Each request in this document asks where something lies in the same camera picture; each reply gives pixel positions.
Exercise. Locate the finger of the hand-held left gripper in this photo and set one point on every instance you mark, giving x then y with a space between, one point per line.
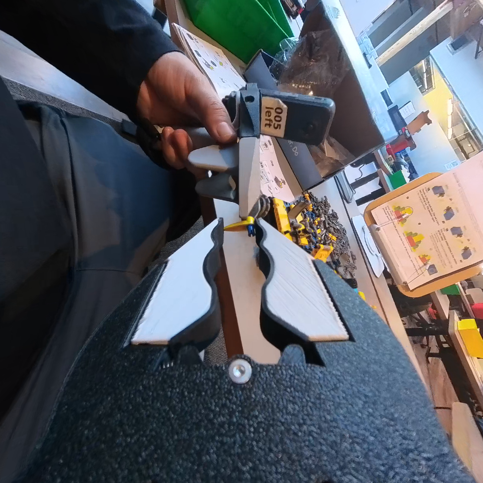
249 169

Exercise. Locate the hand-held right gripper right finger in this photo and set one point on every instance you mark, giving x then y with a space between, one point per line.
302 298

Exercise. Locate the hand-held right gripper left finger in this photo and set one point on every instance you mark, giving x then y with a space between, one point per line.
177 298

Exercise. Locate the yellow wedge piece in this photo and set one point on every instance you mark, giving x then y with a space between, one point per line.
236 225

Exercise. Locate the short blue pin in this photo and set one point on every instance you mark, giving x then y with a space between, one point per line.
251 229

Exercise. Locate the person's left forearm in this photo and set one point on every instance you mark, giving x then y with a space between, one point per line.
94 37

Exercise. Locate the person's left hand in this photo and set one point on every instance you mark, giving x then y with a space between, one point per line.
177 94

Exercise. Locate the dark blue kit box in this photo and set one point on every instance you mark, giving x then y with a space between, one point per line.
339 94

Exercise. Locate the yellow toy brick car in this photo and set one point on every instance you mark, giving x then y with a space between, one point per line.
283 222

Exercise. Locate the clear plastic bag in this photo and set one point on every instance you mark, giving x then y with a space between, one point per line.
285 53

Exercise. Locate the pile of small black pieces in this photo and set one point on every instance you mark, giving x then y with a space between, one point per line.
336 234

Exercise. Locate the silver monitor stand base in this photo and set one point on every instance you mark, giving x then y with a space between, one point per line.
368 245

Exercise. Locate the person's legs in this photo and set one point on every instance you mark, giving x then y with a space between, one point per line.
113 207

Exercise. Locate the instruction booklet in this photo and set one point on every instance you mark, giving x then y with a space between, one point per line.
211 60

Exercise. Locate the green storage bin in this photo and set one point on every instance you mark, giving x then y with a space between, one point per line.
234 22

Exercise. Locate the clipboard with instruction sheet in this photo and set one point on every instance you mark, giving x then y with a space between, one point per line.
434 226

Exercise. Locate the yellow crate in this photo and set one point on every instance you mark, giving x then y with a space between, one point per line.
471 339

